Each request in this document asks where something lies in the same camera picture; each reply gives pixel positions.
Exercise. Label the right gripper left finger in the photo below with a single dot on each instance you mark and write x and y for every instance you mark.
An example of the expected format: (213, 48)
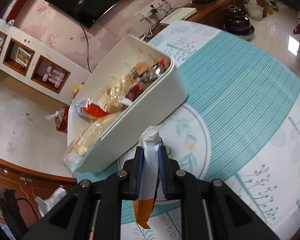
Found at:
(92, 210)

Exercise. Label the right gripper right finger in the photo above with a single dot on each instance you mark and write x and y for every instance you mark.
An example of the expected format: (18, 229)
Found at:
(209, 210)

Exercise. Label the white silver snack packet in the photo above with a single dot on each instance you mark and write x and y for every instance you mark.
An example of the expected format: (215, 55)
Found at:
(148, 170)

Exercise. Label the blue red biscuit pack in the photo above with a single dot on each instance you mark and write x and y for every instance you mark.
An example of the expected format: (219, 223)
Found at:
(88, 108)

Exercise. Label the Calleton bread clear pack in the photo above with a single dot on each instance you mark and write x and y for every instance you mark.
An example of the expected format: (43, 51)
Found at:
(110, 100)

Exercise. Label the clear cookie snack pack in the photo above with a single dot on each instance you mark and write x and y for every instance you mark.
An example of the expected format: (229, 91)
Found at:
(146, 73)

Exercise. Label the red bag of fruit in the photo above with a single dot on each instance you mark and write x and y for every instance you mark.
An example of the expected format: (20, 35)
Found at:
(61, 119)

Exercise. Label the pink dumbbells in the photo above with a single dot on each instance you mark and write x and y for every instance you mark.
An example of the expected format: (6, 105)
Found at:
(54, 76)

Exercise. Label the white plastic storage bin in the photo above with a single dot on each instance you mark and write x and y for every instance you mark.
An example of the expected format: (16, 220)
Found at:
(153, 106)

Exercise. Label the dark ceramic jar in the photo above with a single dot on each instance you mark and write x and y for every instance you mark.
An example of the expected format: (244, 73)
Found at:
(237, 23)

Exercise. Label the wooden TV cabinet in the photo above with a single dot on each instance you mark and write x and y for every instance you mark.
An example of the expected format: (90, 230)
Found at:
(211, 14)

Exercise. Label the white bucket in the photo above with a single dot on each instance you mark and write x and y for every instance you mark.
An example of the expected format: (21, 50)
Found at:
(254, 11)

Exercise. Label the white set-top box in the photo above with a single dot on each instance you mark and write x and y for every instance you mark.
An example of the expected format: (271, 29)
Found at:
(178, 15)

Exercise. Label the white wall power strip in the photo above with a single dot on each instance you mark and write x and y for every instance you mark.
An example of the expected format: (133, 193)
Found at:
(147, 10)

